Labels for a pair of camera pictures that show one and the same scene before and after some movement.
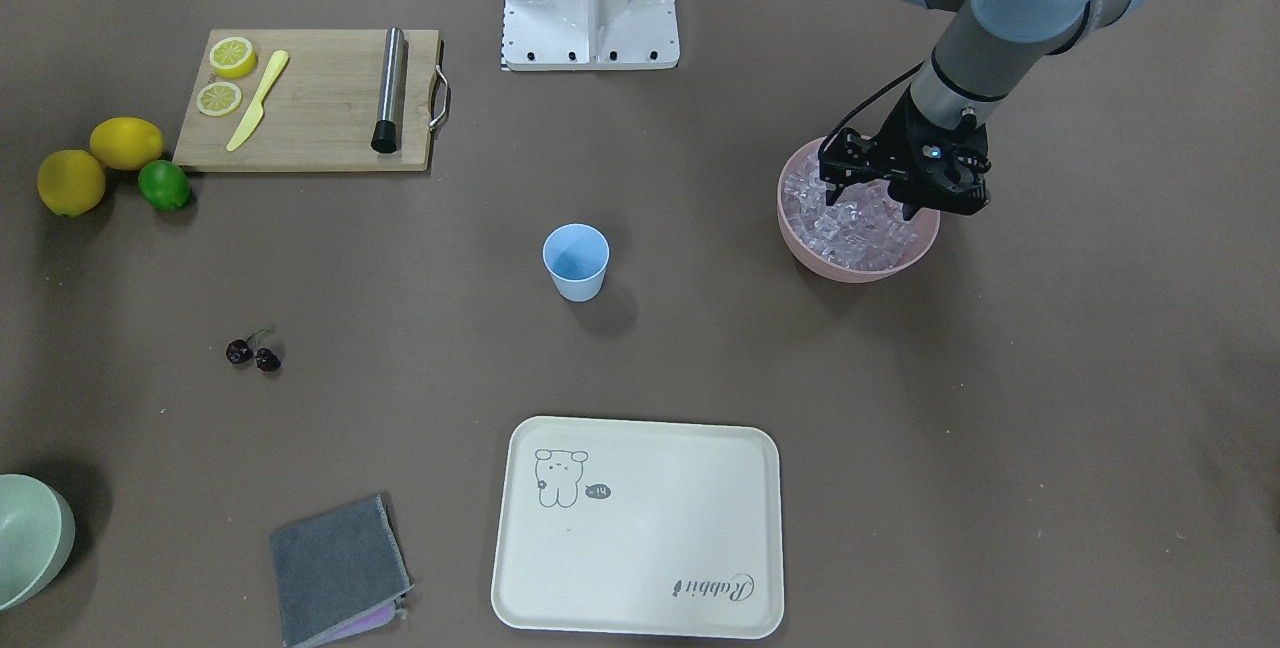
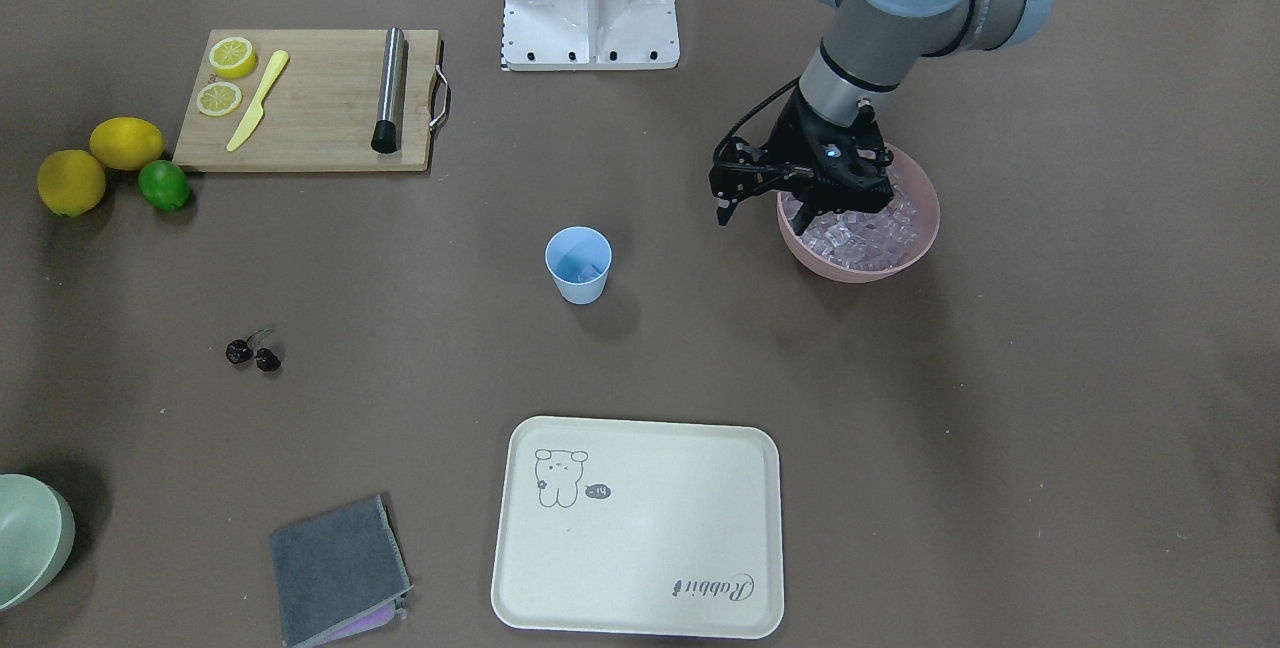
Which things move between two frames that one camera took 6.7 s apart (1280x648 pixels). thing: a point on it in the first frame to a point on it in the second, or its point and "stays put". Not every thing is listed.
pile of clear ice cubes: x=862 y=228 stays put
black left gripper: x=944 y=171 to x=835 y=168
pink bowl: x=840 y=274 stays put
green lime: x=164 y=184 stays put
